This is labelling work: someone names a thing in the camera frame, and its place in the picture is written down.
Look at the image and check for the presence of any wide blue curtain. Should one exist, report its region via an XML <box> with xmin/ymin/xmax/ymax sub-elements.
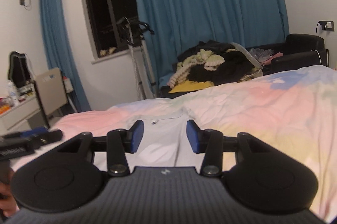
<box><xmin>128</xmin><ymin>0</ymin><xmax>290</xmax><ymax>93</ymax></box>

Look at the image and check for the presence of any beige folding board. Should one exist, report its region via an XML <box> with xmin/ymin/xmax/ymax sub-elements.
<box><xmin>34</xmin><ymin>67</ymin><xmax>69</xmax><ymax>128</ymax></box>

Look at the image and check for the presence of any clear plastic bag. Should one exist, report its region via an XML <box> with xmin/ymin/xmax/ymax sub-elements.
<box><xmin>249</xmin><ymin>47</ymin><xmax>274</xmax><ymax>62</ymax></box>

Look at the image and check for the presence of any pile of clothes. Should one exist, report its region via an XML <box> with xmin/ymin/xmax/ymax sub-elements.
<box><xmin>168</xmin><ymin>40</ymin><xmax>264</xmax><ymax>88</ymax></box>

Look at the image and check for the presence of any black sofa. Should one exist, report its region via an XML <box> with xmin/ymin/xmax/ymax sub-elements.
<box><xmin>158</xmin><ymin>33</ymin><xmax>329</xmax><ymax>98</ymax></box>

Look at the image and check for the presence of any narrow blue curtain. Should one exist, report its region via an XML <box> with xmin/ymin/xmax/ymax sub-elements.
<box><xmin>38</xmin><ymin>0</ymin><xmax>91</xmax><ymax>112</ymax></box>

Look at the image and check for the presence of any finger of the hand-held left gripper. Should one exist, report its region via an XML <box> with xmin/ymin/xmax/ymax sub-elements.
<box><xmin>0</xmin><ymin>127</ymin><xmax>49</xmax><ymax>139</ymax></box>
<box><xmin>26</xmin><ymin>130</ymin><xmax>63</xmax><ymax>148</ymax></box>

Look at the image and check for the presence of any dark window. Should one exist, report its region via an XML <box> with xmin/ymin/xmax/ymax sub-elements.
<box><xmin>78</xmin><ymin>0</ymin><xmax>140</xmax><ymax>59</ymax></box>

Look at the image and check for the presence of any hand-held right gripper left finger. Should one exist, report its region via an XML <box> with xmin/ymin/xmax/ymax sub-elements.
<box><xmin>56</xmin><ymin>120</ymin><xmax>145</xmax><ymax>177</ymax></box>

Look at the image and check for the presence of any black chair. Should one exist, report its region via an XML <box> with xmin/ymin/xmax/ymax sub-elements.
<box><xmin>7</xmin><ymin>51</ymin><xmax>34</xmax><ymax>89</ymax></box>

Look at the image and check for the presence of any person's left hand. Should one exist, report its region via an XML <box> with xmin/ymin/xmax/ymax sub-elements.
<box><xmin>0</xmin><ymin>169</ymin><xmax>20</xmax><ymax>218</ymax></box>

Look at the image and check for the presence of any yellow cloth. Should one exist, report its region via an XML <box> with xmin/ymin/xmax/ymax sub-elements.
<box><xmin>168</xmin><ymin>81</ymin><xmax>215</xmax><ymax>94</ymax></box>

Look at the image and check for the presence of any white charging cable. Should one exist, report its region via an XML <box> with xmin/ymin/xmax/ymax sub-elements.
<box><xmin>311</xmin><ymin>24</ymin><xmax>328</xmax><ymax>66</ymax></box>

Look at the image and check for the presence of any white desk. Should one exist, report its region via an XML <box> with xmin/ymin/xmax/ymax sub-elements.
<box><xmin>0</xmin><ymin>95</ymin><xmax>43</xmax><ymax>135</ymax></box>

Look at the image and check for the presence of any wall outlet with charger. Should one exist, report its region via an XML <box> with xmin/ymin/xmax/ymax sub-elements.
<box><xmin>318</xmin><ymin>20</ymin><xmax>335</xmax><ymax>32</ymax></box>

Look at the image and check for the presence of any white garment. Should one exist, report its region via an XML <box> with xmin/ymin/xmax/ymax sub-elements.
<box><xmin>126</xmin><ymin>110</ymin><xmax>190</xmax><ymax>169</ymax></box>

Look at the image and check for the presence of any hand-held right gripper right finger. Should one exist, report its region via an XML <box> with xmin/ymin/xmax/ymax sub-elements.
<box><xmin>186</xmin><ymin>120</ymin><xmax>266</xmax><ymax>177</ymax></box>

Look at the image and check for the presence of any pink cloth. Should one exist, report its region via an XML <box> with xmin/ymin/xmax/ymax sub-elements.
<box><xmin>259</xmin><ymin>53</ymin><xmax>284</xmax><ymax>66</ymax></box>

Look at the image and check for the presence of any garment steamer stand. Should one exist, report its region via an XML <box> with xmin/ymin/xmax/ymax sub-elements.
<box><xmin>115</xmin><ymin>16</ymin><xmax>156</xmax><ymax>99</ymax></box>

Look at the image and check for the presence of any pastel patterned bed blanket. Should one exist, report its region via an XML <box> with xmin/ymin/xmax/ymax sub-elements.
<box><xmin>11</xmin><ymin>64</ymin><xmax>337</xmax><ymax>223</ymax></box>

